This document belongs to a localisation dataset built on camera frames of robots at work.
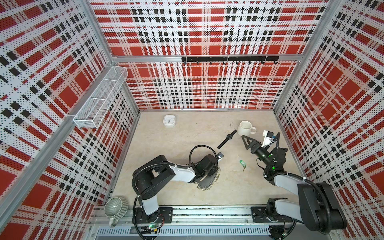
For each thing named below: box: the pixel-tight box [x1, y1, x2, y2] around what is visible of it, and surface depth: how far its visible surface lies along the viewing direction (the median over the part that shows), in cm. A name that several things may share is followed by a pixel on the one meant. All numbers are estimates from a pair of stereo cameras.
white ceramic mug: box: [237, 120, 257, 136], surface depth 104 cm
